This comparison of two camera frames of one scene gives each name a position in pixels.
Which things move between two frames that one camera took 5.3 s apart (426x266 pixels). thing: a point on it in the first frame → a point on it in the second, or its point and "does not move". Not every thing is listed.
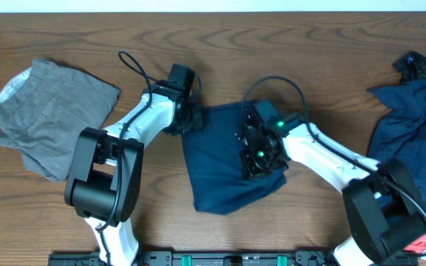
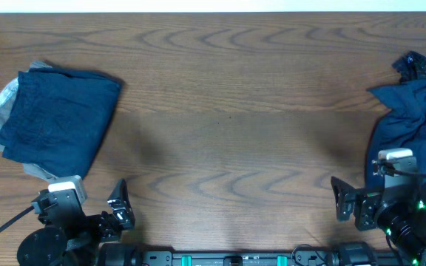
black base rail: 237,258 does not move
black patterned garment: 413,66 does not move
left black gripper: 197,122 → 109,227
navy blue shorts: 212,154 → 57,118
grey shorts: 42,111 → 39,173
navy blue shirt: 416,134 does not move
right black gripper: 251,169 → 371,198
